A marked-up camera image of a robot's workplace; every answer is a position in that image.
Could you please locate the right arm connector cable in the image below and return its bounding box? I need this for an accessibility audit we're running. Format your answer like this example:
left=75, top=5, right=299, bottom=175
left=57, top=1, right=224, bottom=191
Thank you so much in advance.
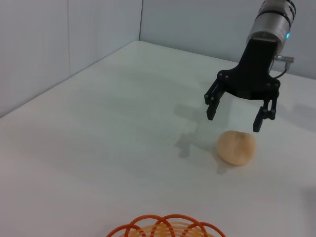
left=270, top=54, right=295, bottom=79

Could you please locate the orange woven oval basket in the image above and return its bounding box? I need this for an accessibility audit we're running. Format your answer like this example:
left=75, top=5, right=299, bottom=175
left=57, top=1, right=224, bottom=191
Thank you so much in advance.
left=106, top=214, right=227, bottom=237

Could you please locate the beige steamed bun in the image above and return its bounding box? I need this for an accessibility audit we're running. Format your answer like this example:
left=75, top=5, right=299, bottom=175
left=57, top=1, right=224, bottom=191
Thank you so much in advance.
left=216, top=130, right=256, bottom=166

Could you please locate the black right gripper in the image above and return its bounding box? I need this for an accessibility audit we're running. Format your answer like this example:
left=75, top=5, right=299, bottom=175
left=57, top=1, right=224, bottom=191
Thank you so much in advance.
left=203, top=38, right=281, bottom=133

